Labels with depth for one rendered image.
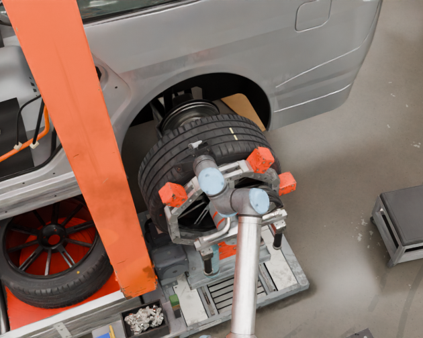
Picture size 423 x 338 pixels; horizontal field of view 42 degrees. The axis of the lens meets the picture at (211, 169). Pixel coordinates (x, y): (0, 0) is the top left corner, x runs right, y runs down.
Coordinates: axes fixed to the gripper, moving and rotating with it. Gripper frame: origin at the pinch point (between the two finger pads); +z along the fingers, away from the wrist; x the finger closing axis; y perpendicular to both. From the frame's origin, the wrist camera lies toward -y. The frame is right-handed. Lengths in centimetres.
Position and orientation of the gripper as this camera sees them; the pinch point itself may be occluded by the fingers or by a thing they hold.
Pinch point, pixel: (191, 147)
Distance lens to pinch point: 233.3
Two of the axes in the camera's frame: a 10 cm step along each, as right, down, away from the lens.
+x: -4.1, -7.9, -4.7
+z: -2.0, -4.2, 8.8
